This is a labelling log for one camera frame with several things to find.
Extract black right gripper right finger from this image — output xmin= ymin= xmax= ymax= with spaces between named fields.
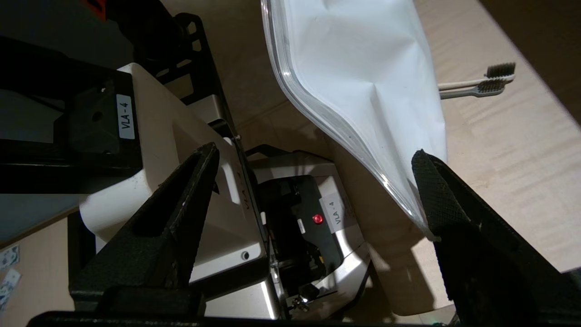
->
xmin=410 ymin=149 xmax=581 ymax=327

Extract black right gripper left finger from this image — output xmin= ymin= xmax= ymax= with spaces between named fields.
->
xmin=69 ymin=142 xmax=222 ymax=299

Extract white pouch blue horse print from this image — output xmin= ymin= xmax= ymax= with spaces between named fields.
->
xmin=261 ymin=0 xmax=448 ymax=240

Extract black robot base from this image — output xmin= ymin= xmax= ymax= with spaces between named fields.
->
xmin=207 ymin=144 xmax=374 ymax=319

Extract black white robot torso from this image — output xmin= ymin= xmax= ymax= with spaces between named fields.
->
xmin=0 ymin=13 xmax=271 ymax=319

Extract blue-print paper scrap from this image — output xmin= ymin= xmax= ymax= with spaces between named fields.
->
xmin=0 ymin=244 xmax=21 ymax=269
xmin=0 ymin=268 xmax=23 ymax=312

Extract grey toothbrush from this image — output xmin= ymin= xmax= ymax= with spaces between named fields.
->
xmin=439 ymin=78 xmax=506 ymax=100

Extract white toothbrush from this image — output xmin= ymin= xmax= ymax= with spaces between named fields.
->
xmin=438 ymin=62 xmax=517 ymax=91

